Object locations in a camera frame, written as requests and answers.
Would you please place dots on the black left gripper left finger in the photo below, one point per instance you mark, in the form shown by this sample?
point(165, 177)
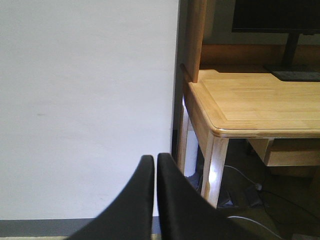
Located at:
point(130, 215)

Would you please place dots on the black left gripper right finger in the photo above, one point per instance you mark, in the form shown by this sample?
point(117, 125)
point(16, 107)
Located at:
point(183, 213)

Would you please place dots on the wooden desk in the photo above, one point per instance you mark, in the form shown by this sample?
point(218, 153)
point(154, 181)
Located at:
point(227, 94)

